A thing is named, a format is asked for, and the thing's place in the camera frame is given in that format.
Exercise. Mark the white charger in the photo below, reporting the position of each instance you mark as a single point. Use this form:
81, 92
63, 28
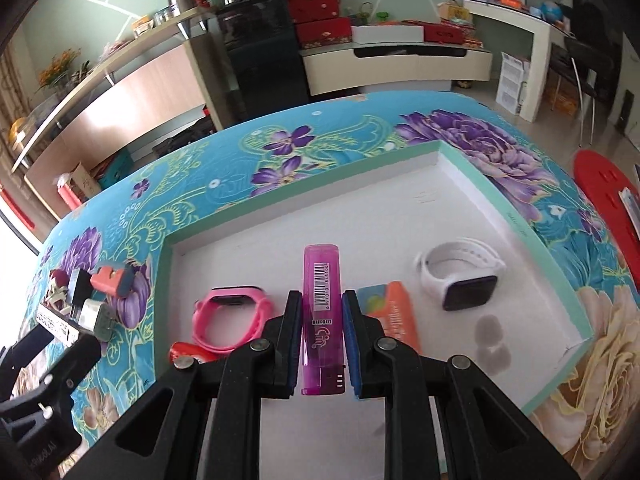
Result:
90, 312

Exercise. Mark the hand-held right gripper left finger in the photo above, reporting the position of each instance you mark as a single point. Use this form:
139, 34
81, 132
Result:
295, 360

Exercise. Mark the cardboard box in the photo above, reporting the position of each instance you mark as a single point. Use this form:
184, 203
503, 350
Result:
455, 12

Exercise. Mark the red gift bag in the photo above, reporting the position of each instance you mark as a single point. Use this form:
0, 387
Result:
70, 195

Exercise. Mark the small orange blue case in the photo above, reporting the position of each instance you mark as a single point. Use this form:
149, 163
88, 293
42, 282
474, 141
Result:
107, 280

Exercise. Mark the white printed carton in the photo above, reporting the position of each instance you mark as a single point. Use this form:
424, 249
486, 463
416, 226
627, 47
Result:
512, 82

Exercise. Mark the red gift box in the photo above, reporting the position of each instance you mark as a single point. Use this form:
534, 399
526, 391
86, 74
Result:
322, 32

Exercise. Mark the black gold rectangular box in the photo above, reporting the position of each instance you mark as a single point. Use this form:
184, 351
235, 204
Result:
57, 324

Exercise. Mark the toy dog with pink helmet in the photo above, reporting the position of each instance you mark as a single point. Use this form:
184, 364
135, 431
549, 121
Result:
59, 280

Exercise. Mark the wooden shelf unit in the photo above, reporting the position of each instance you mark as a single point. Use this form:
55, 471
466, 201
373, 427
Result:
145, 95

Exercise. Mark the pink watch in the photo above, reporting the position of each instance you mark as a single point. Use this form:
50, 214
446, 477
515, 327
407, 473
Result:
225, 296

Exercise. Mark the black chair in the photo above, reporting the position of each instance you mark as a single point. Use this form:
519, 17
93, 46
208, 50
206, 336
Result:
590, 65

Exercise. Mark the white television cabinet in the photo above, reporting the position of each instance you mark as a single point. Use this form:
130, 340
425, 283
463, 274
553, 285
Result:
400, 67

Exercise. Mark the orange printed box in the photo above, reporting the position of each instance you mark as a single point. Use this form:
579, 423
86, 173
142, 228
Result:
141, 26

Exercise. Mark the green small basket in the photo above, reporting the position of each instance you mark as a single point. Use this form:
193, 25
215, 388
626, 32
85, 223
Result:
382, 16

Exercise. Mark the large orange blue case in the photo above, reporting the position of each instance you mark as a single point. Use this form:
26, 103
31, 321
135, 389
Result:
395, 310

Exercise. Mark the black charger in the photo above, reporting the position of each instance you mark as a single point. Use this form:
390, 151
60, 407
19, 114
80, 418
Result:
78, 287

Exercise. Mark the black jacket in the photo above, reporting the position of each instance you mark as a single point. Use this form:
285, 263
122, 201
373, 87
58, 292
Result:
587, 15

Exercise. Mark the white smartwatch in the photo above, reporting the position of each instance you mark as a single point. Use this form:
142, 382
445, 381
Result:
467, 292

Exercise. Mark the black floor appliance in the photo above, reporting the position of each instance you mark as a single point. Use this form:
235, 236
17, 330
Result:
182, 137

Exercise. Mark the white flat box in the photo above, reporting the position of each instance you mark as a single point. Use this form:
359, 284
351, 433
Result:
387, 34

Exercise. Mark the black water dispenser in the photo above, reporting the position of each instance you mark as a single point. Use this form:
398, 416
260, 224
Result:
265, 60

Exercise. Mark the green cardboard tray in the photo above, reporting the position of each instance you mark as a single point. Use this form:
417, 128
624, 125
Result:
390, 210

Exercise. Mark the red stool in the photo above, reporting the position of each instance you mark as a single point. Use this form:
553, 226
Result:
597, 180

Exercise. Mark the white desk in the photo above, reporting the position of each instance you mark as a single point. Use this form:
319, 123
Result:
540, 60

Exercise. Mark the red mini soda can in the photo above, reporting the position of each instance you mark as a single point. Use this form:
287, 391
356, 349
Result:
187, 350

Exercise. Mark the red knot ornament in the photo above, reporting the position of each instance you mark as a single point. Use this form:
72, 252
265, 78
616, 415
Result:
15, 212

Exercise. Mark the small red box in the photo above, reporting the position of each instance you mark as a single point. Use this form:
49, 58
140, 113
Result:
205, 112

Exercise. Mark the beige gift bag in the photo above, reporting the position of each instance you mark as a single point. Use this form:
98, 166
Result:
87, 177

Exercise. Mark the smartphone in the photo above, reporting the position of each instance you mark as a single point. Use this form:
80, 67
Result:
632, 210

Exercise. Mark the blue globe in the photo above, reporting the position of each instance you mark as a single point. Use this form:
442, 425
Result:
552, 10

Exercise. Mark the teal box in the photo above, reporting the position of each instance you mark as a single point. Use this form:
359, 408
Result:
117, 170

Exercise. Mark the yellow flower bouquet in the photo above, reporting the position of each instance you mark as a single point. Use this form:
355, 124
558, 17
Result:
57, 67

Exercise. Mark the purple lighter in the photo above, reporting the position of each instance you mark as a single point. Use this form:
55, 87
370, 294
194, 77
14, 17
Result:
322, 300

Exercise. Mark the red flat box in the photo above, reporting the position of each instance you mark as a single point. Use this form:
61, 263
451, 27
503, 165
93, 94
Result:
442, 34

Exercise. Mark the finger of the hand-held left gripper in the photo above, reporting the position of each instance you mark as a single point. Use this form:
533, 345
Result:
25, 352
82, 355

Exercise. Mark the patterned curtain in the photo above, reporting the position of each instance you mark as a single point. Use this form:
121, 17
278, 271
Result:
12, 90

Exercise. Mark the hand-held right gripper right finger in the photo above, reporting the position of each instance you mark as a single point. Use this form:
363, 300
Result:
350, 355

